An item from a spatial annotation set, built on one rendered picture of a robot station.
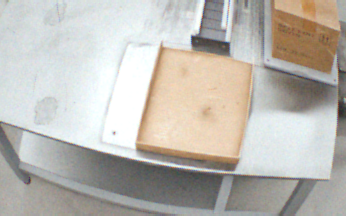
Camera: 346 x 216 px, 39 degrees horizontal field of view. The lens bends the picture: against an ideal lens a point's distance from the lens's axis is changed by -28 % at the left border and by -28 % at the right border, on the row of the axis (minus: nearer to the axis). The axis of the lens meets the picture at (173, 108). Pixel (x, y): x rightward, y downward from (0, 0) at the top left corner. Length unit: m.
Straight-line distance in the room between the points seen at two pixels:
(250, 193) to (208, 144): 0.87
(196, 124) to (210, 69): 0.16
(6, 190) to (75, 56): 1.04
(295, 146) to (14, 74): 0.93
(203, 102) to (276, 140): 0.23
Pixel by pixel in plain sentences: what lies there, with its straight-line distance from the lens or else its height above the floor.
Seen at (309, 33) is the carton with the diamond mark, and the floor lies 1.05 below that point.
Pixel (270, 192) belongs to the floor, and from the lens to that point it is 2.45.
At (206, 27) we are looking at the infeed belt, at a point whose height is 0.88.
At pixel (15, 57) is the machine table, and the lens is 1.85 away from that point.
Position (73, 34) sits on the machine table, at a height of 0.83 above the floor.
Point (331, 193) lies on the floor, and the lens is 2.50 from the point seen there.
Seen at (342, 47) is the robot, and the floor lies 0.26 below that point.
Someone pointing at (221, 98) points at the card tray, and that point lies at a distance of 1.66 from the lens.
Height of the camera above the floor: 2.30
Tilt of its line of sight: 63 degrees down
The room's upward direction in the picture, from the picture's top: 4 degrees counter-clockwise
